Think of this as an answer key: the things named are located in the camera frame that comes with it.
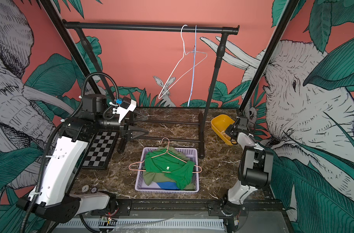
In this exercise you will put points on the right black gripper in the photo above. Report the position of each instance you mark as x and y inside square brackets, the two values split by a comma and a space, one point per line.
[229, 129]

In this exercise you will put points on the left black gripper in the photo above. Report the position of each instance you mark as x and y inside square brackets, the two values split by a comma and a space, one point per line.
[126, 133]

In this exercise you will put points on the white wire hanger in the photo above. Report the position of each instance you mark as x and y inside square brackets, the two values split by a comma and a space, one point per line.
[200, 57]

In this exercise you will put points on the pink wire hanger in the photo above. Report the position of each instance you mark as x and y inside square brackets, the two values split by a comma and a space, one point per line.
[167, 155]

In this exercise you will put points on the light blue wire hanger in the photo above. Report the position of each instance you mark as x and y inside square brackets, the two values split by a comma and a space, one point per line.
[194, 65]

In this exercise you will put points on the green tank top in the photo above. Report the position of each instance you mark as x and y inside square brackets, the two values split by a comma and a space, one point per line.
[168, 169]

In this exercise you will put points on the blue tank top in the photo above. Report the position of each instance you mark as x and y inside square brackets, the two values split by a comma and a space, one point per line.
[168, 185]

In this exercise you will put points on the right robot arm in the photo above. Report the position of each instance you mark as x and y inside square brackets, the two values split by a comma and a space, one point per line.
[256, 165]

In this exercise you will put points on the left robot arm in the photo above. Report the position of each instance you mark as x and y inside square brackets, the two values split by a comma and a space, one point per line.
[49, 199]

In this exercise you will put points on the yellow plastic bowl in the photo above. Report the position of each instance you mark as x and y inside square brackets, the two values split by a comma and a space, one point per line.
[219, 124]

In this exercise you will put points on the lavender plastic basket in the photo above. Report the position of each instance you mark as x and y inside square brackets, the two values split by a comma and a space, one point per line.
[141, 186]

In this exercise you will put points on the checkerboard calibration plate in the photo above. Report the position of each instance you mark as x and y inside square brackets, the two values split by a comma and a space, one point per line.
[101, 151]

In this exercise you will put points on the black clothes rack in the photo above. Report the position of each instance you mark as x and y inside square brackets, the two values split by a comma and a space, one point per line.
[202, 117]

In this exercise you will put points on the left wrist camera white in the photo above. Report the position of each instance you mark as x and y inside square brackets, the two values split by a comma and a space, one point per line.
[121, 107]

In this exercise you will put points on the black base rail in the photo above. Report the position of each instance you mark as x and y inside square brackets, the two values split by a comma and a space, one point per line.
[213, 207]

